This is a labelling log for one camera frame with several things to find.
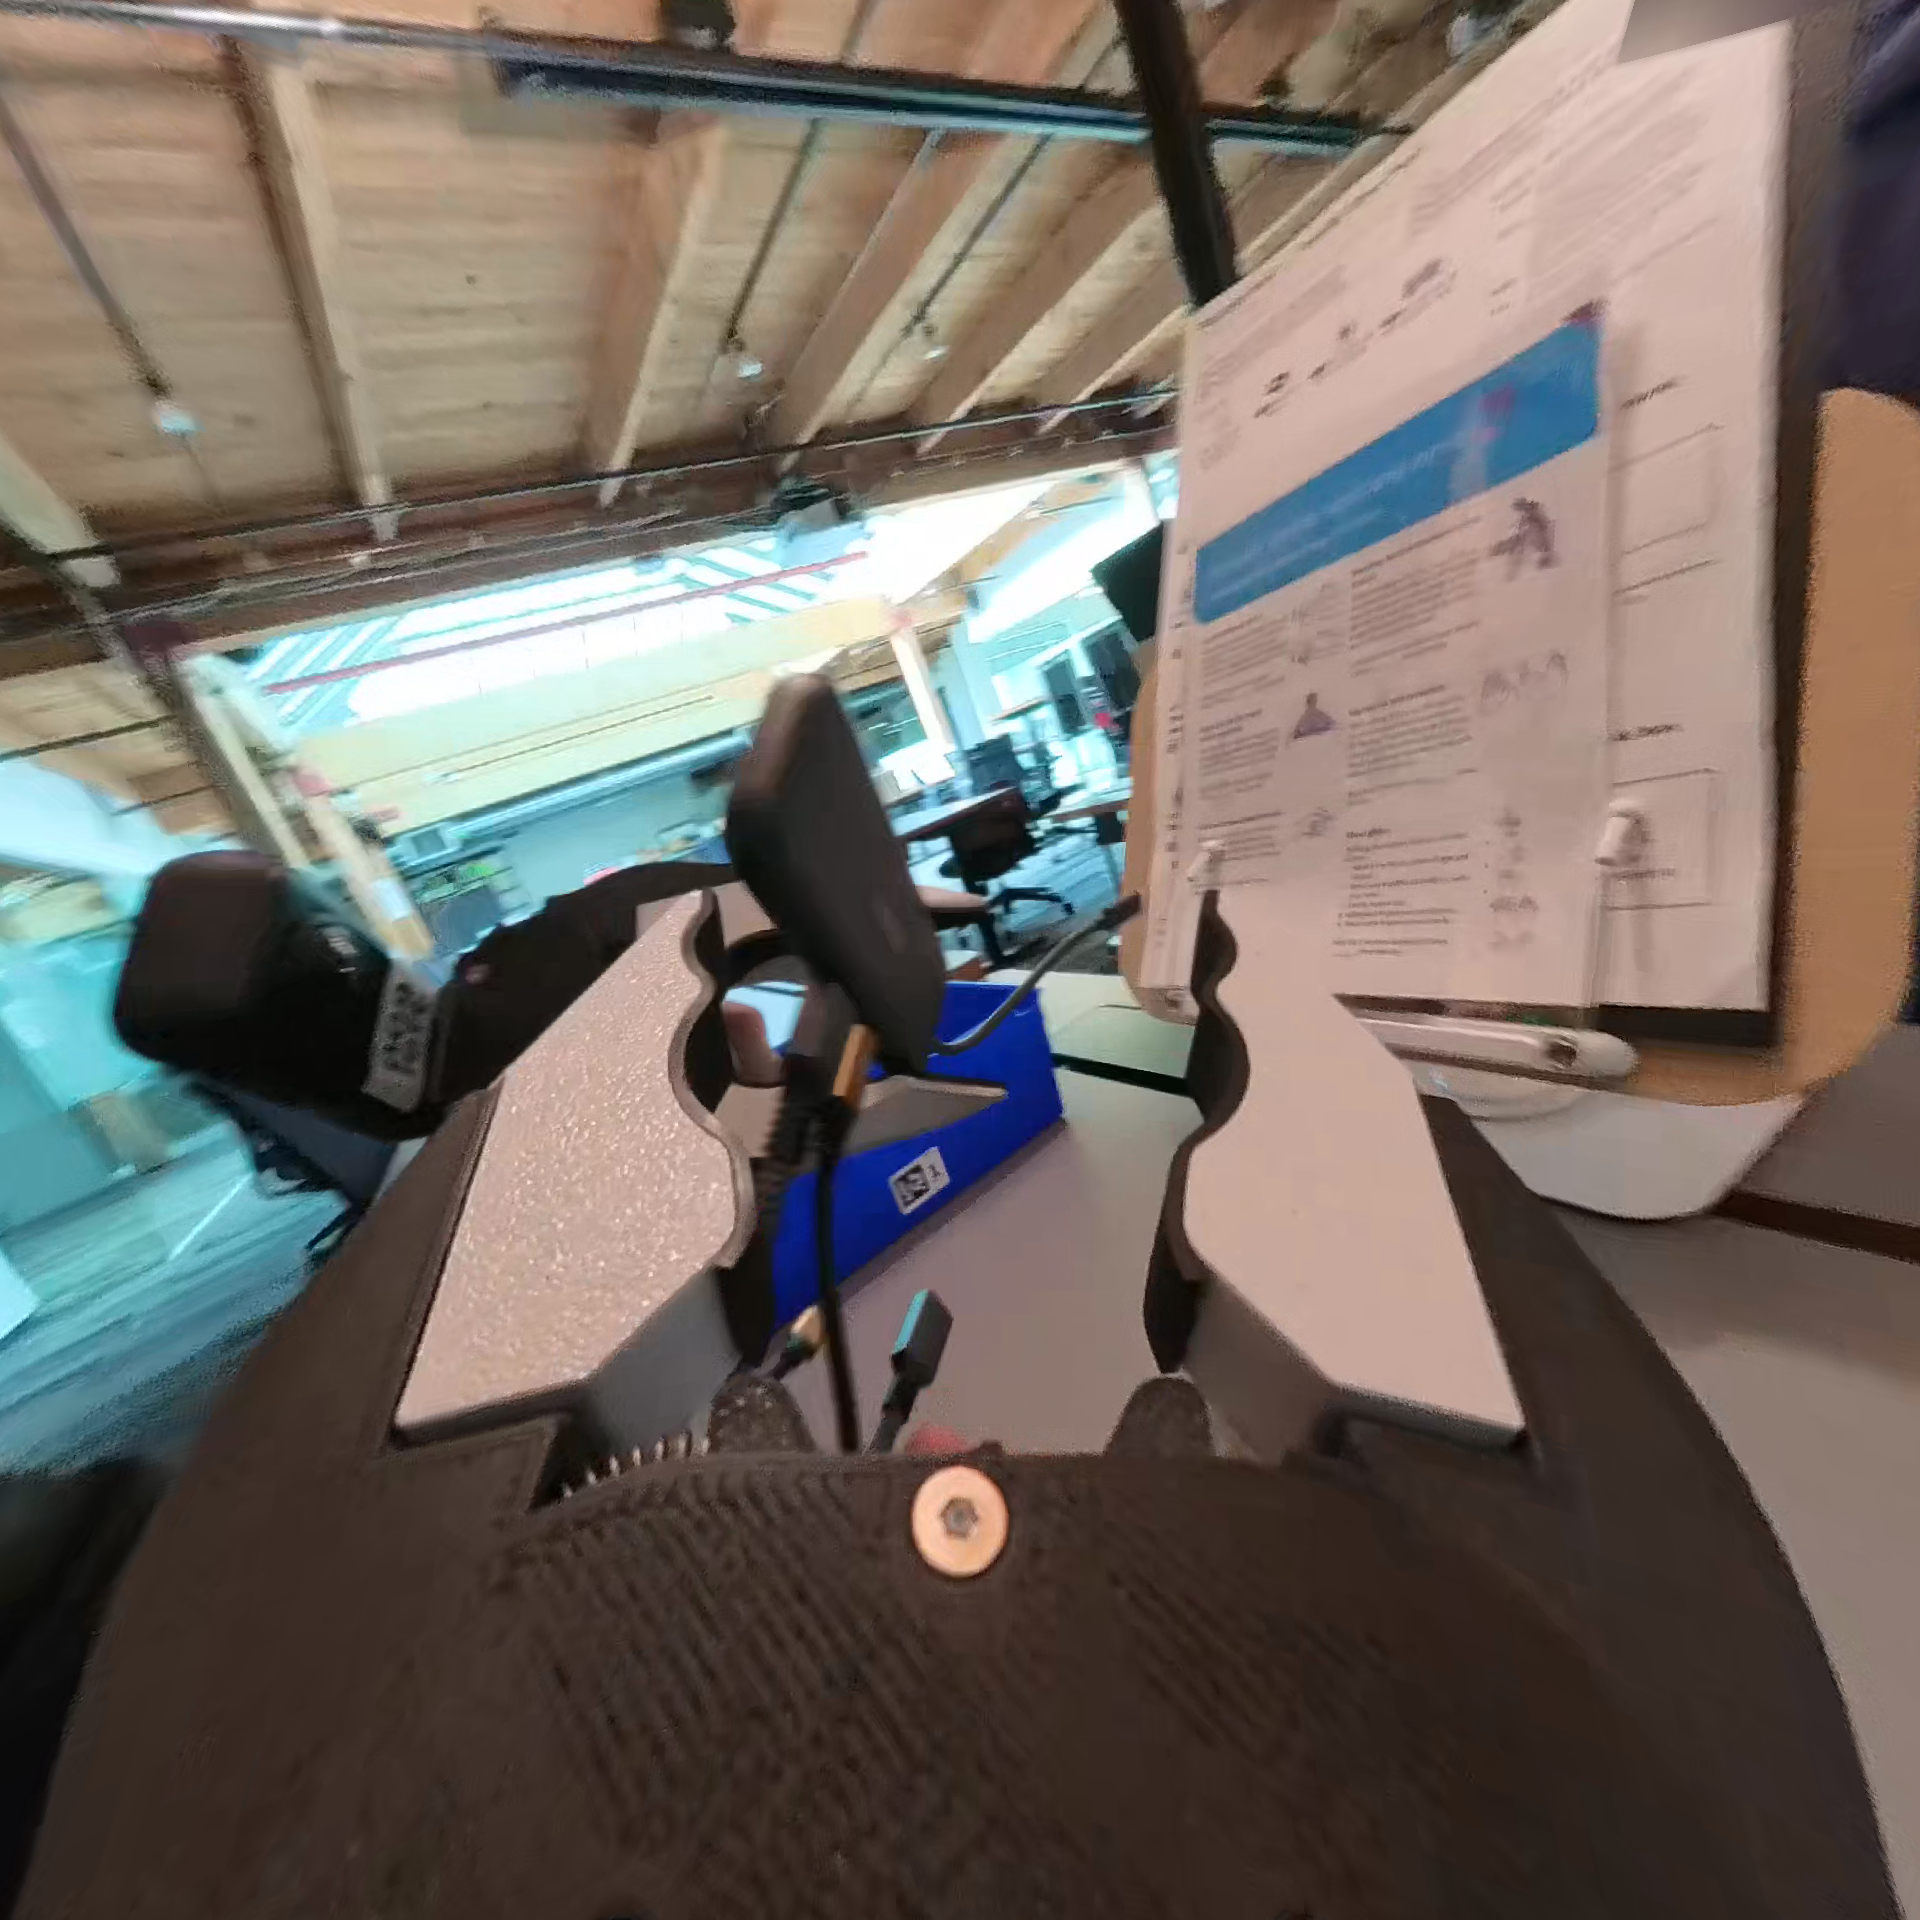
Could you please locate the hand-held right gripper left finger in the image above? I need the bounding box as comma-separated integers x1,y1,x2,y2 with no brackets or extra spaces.
391,892,779,1454

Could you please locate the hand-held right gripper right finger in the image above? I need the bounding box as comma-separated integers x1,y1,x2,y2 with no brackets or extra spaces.
1143,892,1531,1454

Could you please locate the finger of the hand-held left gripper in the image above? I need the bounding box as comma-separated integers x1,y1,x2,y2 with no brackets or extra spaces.
838,1080,1010,1162

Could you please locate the large blue plastic bin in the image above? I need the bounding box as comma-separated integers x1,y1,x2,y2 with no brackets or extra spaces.
772,982,1067,1328

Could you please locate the black braided cable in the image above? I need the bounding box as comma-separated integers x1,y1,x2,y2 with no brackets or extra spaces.
756,990,887,1454

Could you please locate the black usb cable blue plug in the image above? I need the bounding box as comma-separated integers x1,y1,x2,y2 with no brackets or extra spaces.
877,1288,958,1454

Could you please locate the black office chair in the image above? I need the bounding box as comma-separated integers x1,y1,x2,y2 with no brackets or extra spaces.
942,737,1079,964

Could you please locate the printed instruction sheet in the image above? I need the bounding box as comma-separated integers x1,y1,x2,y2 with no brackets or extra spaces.
1155,269,1622,1001

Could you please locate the wooden document stand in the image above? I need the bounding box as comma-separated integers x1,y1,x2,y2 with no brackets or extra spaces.
1122,0,1920,1220

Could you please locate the black pole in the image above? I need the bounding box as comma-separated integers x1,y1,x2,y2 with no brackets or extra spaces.
1112,0,1243,301

